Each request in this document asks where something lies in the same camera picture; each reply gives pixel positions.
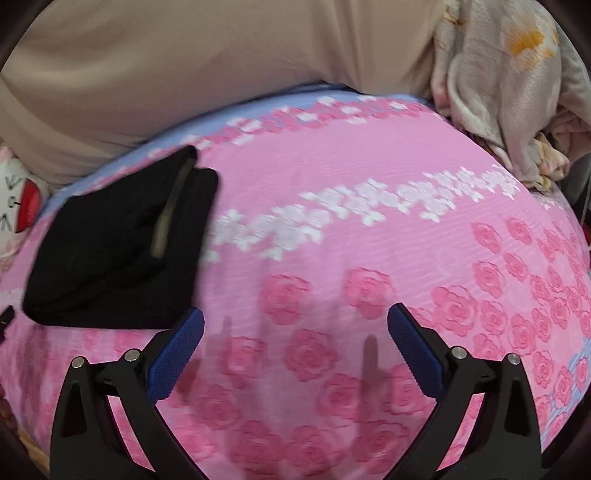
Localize cat face pillow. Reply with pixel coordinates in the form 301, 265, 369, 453
0, 145, 40, 257

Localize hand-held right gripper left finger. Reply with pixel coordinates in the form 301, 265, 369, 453
50, 307, 206, 480

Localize black pants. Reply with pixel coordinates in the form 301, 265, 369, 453
22, 145, 220, 329

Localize pink rose-print bedsheet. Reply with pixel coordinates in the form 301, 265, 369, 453
0, 90, 591, 480

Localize pale floral blanket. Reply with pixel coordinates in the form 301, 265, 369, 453
429, 0, 587, 192

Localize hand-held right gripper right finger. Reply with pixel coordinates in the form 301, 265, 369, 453
387, 302, 542, 480

